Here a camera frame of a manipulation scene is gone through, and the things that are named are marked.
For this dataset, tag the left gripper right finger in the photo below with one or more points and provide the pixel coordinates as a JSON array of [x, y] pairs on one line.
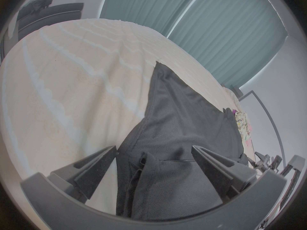
[[215, 174]]

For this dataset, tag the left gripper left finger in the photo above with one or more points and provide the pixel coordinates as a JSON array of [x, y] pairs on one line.
[[93, 171]]

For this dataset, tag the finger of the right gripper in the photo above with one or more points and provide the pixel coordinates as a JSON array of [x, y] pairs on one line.
[[262, 157], [277, 163]]

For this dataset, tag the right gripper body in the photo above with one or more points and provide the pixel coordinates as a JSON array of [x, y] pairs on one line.
[[269, 168]]

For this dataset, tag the black T-shirt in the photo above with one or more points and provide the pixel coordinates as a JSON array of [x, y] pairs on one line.
[[172, 128]]

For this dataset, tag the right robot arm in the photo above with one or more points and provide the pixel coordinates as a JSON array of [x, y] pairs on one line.
[[296, 163]]

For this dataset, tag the pink garment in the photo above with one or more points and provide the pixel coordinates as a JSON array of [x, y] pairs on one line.
[[250, 128]]

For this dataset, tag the white printed pyjama top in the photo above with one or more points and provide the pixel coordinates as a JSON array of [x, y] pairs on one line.
[[242, 123]]

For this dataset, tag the grey bedside table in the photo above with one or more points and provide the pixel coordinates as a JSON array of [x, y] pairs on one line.
[[237, 90]]

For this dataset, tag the pale pink pillow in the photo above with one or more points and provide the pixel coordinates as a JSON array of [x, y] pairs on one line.
[[226, 92]]

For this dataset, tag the bed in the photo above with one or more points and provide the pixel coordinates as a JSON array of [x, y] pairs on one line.
[[60, 80]]

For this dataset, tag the blue-green curtain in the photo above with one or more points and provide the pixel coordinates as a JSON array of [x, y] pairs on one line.
[[148, 6], [227, 32]]

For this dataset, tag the black chest of drawers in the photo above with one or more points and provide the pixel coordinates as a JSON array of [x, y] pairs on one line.
[[52, 11]]

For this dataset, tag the dark grey garment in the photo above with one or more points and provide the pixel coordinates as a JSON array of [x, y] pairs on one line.
[[40, 2]]

